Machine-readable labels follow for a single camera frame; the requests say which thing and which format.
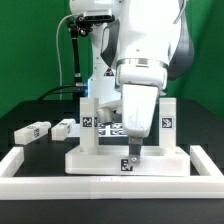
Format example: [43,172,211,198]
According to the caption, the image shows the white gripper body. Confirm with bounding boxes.
[122,84,158,138]

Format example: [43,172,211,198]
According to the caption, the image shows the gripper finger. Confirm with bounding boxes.
[128,136,143,164]

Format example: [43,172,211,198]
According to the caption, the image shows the white desk top tray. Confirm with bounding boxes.
[65,145,190,177]

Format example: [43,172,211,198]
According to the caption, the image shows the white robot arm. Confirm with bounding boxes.
[69,0,194,164]

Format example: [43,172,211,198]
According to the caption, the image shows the sheet with fiducial markers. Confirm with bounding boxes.
[66,123,127,137]

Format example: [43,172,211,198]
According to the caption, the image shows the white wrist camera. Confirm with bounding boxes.
[97,100,122,125]

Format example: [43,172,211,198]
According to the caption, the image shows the white U-shaped frame fence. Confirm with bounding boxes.
[0,146,224,200]

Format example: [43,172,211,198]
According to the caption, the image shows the black cables at base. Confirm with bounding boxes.
[37,84,88,102]

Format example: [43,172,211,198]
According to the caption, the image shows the black camera on stand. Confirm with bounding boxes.
[75,10,115,37]

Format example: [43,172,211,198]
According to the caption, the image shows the black camera stand pole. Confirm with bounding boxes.
[66,18,82,87]

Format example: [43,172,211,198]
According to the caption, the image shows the white cable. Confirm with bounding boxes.
[55,13,83,100]

